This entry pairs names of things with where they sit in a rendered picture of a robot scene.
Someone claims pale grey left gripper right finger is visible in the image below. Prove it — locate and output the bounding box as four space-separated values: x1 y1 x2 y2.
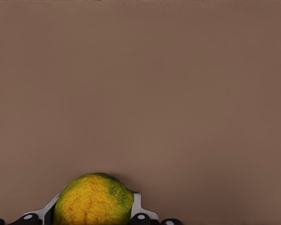
130 193 160 225

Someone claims yellow-green orange fruit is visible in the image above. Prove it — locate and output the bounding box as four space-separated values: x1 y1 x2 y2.
53 172 135 225

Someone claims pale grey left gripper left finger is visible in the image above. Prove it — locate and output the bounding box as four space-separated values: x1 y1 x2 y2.
12 193 61 225

